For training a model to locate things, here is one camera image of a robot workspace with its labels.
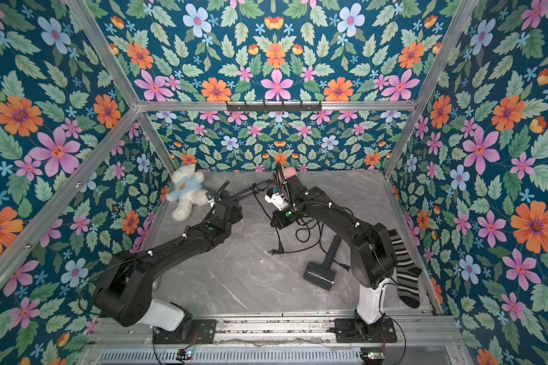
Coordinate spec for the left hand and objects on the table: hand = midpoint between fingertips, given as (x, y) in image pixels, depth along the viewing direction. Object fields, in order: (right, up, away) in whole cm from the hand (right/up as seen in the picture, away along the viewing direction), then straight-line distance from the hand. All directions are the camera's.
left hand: (232, 206), depth 90 cm
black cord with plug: (+44, -23, -2) cm, 50 cm away
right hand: (+19, -4, -4) cm, 20 cm away
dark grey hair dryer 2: (+35, -25, -10) cm, 44 cm away
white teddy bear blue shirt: (-25, +7, +15) cm, 30 cm away
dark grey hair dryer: (+10, +7, -3) cm, 13 cm away
